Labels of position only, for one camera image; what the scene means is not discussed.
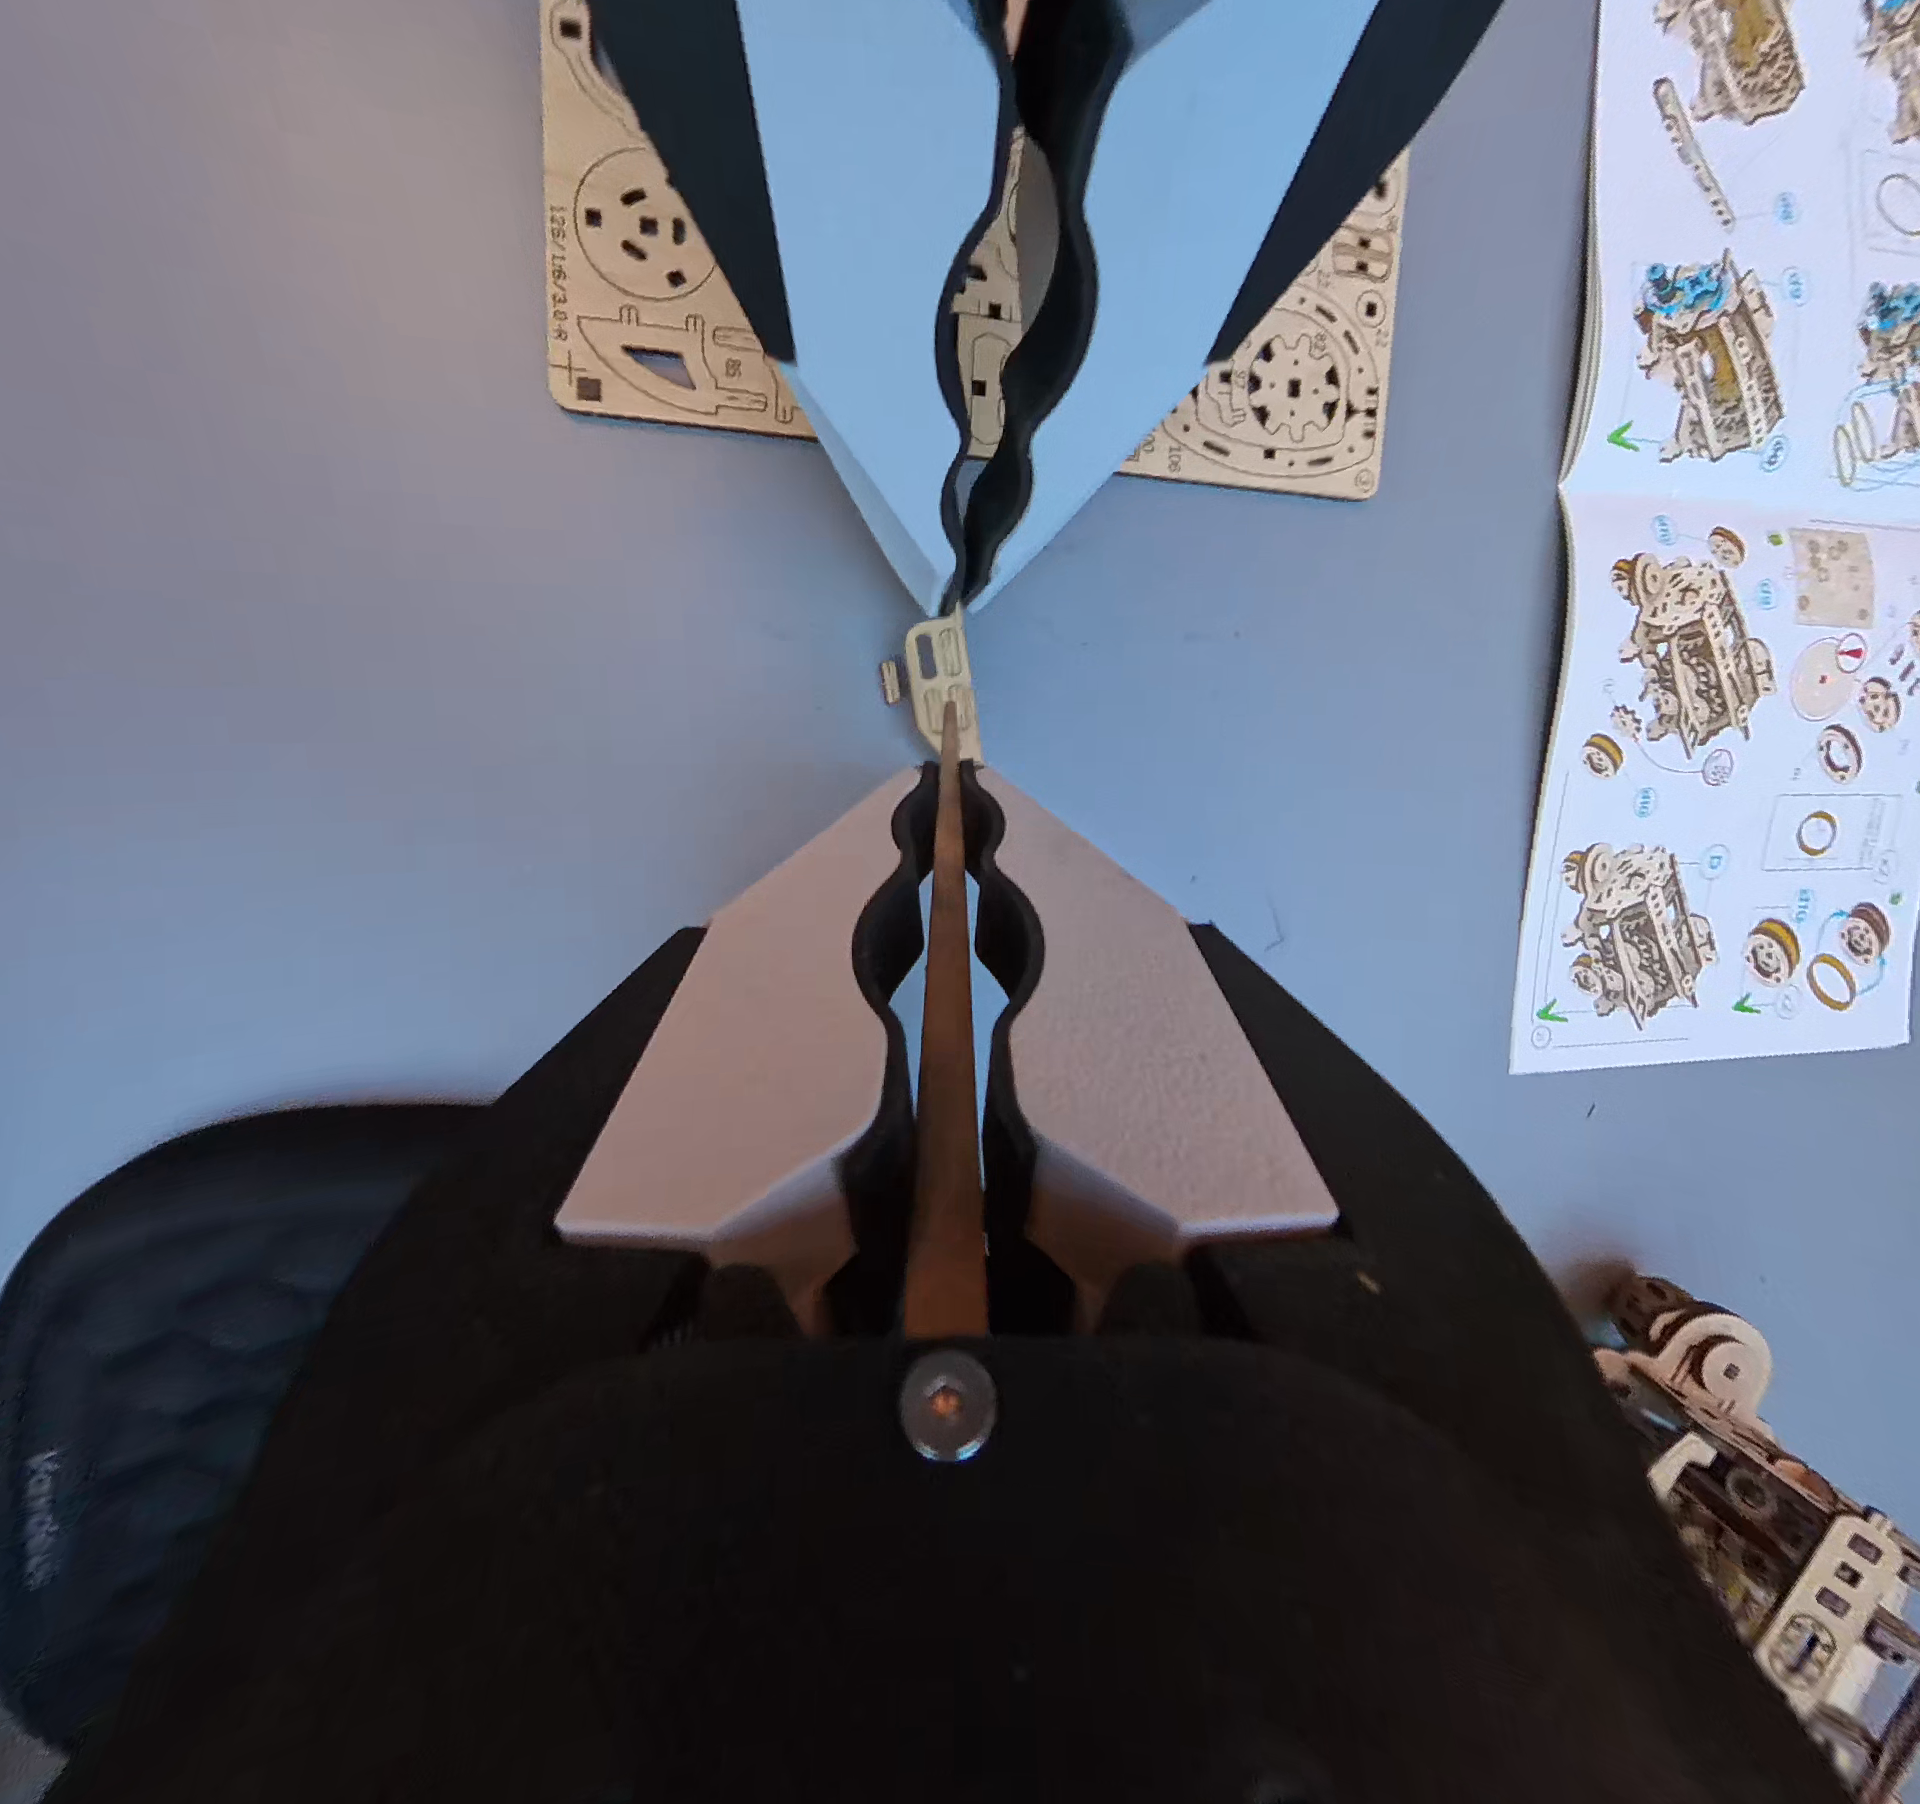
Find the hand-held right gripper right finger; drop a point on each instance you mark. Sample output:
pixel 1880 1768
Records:
pixel 1156 1084

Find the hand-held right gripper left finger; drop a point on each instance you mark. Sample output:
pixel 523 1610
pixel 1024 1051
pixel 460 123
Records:
pixel 719 1084

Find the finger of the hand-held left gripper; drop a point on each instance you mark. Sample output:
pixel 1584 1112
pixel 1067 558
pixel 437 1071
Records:
pixel 1200 154
pixel 854 184

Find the thin wooden stick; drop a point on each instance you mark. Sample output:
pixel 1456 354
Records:
pixel 946 1084

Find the small slotted wooden part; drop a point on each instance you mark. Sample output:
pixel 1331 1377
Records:
pixel 937 657

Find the laser-cut wooden parts sheet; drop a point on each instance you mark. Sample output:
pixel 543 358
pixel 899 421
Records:
pixel 645 229

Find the assembled wooden model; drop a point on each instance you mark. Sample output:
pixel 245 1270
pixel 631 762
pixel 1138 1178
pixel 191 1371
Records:
pixel 1800 1535

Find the illustrated instruction booklet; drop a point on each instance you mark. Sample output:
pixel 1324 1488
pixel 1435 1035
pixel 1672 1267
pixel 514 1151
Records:
pixel 1696 336

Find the black padded seat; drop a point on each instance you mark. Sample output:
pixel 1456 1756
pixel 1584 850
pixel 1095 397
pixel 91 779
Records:
pixel 180 1385

